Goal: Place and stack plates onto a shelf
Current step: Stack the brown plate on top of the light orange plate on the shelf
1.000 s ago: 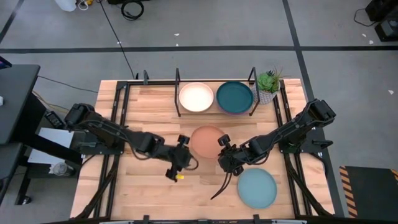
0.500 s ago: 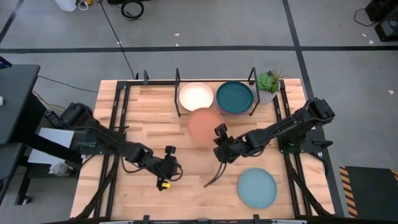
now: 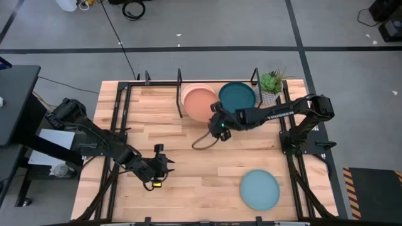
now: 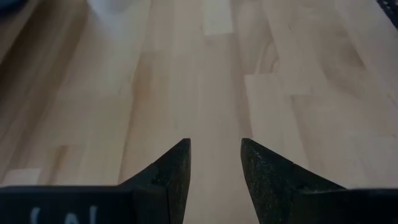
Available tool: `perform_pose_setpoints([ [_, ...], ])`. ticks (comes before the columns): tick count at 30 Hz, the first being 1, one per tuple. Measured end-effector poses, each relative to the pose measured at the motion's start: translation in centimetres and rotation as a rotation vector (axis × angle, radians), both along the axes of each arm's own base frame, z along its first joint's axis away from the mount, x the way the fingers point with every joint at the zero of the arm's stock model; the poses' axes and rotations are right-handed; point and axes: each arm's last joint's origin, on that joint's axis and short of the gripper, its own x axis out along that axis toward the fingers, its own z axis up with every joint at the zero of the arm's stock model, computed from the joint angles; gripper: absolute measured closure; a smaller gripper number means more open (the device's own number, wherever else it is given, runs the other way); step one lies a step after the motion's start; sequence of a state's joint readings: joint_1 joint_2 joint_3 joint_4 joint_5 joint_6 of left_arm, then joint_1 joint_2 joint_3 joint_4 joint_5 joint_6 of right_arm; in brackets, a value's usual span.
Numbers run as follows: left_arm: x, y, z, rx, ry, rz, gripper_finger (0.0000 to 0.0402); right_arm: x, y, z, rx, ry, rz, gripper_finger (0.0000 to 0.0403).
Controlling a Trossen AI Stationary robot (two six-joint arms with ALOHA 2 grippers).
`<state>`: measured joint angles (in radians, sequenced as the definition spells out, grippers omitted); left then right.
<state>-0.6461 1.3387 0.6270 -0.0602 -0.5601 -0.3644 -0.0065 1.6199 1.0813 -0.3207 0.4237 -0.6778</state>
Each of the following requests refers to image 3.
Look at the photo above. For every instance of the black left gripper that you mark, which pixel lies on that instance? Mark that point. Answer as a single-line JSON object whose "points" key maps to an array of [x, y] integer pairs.
{"points": [[154, 166]]}

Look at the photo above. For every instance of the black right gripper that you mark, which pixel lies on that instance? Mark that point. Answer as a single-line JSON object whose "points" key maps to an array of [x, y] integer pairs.
{"points": [[229, 122]]}

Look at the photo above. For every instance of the terracotta round plate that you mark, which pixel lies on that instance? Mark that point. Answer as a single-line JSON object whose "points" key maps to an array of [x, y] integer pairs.
{"points": [[199, 105]]}

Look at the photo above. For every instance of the dark teal round plate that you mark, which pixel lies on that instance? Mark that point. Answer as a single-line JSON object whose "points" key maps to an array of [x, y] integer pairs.
{"points": [[237, 95]]}

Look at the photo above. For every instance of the pale peach round plate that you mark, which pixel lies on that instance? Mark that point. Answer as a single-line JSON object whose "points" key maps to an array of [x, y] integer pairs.
{"points": [[188, 88]]}

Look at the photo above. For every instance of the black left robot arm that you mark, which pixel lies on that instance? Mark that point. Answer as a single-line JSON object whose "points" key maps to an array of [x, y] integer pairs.
{"points": [[94, 135]]}

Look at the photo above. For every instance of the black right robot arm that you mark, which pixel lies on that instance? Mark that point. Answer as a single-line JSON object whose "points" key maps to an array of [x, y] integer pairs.
{"points": [[282, 111]]}

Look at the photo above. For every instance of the potted green succulent plant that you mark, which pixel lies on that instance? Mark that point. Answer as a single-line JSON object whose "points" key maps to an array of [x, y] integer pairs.
{"points": [[270, 84]]}

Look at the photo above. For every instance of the light teal round plate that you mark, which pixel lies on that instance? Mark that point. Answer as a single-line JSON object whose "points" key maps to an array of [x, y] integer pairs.
{"points": [[260, 190]]}

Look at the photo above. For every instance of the white paper sheet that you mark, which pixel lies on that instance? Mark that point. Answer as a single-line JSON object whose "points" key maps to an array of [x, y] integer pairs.
{"points": [[56, 138]]}

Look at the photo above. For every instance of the black desk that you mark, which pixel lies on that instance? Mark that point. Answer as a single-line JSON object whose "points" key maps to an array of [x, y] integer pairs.
{"points": [[15, 103]]}

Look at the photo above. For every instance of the hazard striped black mat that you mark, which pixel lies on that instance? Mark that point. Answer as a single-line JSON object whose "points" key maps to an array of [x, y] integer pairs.
{"points": [[377, 194]]}

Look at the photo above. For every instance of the white plastic container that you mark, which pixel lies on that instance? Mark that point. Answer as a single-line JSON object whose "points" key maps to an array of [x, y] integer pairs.
{"points": [[66, 4]]}

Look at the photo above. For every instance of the black equipment case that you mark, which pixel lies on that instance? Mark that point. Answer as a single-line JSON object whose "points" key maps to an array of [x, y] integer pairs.
{"points": [[389, 19]]}

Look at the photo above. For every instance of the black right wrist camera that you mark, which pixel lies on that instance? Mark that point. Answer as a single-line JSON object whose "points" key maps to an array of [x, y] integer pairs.
{"points": [[216, 106]]}

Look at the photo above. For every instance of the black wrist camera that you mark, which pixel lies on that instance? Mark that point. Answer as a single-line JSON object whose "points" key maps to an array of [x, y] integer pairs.
{"points": [[159, 148], [216, 106]]}

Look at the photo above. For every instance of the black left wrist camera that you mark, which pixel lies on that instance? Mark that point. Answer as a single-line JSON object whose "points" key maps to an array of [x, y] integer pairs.
{"points": [[159, 148]]}

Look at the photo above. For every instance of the black aluminium table frame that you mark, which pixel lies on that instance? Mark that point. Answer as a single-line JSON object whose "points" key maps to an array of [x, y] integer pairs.
{"points": [[128, 100]]}

